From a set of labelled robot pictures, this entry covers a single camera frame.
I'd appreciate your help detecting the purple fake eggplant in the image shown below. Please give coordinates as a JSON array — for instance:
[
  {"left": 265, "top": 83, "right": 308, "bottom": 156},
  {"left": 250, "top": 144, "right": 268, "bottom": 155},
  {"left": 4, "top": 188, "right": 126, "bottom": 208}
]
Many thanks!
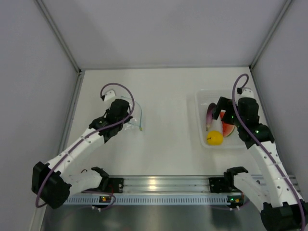
[{"left": 205, "top": 103, "right": 216, "bottom": 131}]

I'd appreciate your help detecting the green fake lettuce leaf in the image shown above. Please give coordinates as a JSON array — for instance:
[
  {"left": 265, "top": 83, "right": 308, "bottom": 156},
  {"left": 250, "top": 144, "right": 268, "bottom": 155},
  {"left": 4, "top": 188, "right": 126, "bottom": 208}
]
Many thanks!
[{"left": 220, "top": 111, "right": 235, "bottom": 137}]

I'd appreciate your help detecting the clear zip top bag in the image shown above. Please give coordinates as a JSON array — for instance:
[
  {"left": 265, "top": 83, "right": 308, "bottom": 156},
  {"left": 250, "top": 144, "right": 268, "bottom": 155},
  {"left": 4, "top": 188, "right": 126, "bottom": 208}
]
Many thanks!
[{"left": 123, "top": 101, "right": 143, "bottom": 131}]

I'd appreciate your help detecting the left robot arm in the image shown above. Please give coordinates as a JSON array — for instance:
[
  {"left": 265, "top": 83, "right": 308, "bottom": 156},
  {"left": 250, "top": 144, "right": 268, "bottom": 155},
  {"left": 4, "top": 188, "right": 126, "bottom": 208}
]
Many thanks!
[{"left": 31, "top": 99, "right": 135, "bottom": 209}]

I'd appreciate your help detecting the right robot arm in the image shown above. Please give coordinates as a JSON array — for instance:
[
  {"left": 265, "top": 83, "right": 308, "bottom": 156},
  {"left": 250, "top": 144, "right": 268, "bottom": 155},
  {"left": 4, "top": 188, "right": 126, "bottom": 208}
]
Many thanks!
[{"left": 206, "top": 97, "right": 308, "bottom": 231}]

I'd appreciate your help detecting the clear plastic basket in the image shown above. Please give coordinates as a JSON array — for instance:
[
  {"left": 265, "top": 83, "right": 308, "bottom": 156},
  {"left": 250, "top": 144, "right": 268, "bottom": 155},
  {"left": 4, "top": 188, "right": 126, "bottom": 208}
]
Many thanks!
[{"left": 187, "top": 88, "right": 251, "bottom": 149}]

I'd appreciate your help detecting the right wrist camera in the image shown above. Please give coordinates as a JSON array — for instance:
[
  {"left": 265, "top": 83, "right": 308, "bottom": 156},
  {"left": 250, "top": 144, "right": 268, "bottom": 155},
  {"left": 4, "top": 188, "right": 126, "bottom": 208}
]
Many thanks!
[{"left": 236, "top": 87, "right": 255, "bottom": 99}]

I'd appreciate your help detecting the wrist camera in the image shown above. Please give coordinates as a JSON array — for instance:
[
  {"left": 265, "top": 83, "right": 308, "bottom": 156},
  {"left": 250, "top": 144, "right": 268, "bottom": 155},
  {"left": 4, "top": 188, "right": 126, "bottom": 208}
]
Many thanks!
[
  {"left": 101, "top": 89, "right": 116, "bottom": 102},
  {"left": 236, "top": 87, "right": 255, "bottom": 99}
]

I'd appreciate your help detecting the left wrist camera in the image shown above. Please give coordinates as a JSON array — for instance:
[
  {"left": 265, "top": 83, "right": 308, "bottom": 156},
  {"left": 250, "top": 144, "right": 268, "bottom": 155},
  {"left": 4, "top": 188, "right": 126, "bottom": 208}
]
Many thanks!
[{"left": 101, "top": 89, "right": 116, "bottom": 102}]

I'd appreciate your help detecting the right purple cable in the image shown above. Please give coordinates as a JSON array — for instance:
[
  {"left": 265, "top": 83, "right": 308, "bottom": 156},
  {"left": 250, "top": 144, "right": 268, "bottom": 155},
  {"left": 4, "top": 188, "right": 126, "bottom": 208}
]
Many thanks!
[{"left": 232, "top": 74, "right": 306, "bottom": 231}]

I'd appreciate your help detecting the purple cable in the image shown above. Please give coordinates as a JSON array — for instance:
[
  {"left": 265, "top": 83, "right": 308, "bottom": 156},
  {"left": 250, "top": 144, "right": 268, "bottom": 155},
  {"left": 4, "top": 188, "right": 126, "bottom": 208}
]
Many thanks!
[
  {"left": 232, "top": 74, "right": 306, "bottom": 231},
  {"left": 35, "top": 83, "right": 135, "bottom": 208}
]

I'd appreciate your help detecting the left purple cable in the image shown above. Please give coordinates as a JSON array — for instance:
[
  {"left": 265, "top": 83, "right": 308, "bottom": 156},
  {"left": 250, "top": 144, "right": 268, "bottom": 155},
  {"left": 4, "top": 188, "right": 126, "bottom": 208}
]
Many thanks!
[{"left": 35, "top": 83, "right": 135, "bottom": 208}]

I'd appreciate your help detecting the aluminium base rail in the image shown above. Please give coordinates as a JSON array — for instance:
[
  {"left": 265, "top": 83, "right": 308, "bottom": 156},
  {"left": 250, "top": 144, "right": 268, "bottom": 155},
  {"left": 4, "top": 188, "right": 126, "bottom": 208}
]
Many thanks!
[{"left": 122, "top": 176, "right": 211, "bottom": 195}]

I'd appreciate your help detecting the white slotted cable duct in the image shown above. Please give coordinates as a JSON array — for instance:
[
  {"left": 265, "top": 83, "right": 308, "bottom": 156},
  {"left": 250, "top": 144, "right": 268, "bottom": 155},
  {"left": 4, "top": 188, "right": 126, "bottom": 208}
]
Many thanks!
[{"left": 64, "top": 193, "right": 242, "bottom": 205}]

